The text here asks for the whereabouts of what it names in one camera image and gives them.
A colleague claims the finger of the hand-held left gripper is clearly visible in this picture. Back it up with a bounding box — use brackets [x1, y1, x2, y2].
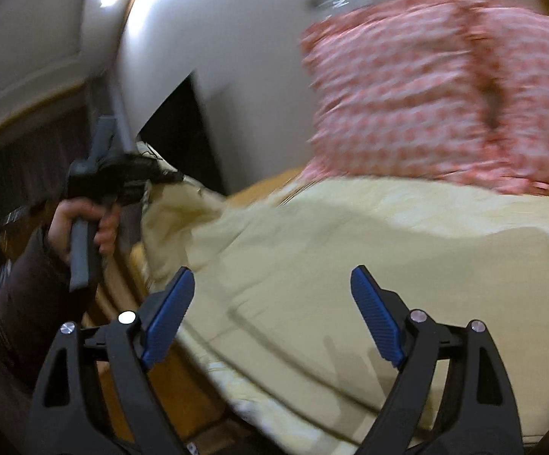
[138, 154, 186, 187]

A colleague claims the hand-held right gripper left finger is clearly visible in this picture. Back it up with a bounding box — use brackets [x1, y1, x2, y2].
[25, 267, 196, 455]

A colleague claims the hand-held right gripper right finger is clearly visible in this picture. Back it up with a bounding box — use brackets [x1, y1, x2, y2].
[349, 265, 524, 455]

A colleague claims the cream yellow bed sheet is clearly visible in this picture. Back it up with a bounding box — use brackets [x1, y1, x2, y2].
[139, 171, 549, 455]

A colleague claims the person's left forearm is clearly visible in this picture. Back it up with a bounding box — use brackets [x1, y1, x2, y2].
[0, 227, 100, 389]

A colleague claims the person's left hand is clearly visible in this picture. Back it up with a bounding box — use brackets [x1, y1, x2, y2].
[46, 198, 122, 268]

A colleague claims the dark curtain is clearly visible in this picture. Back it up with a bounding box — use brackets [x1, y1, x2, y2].
[0, 114, 95, 266]

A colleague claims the red white patterned pillow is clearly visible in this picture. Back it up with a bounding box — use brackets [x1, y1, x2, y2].
[299, 0, 549, 200]

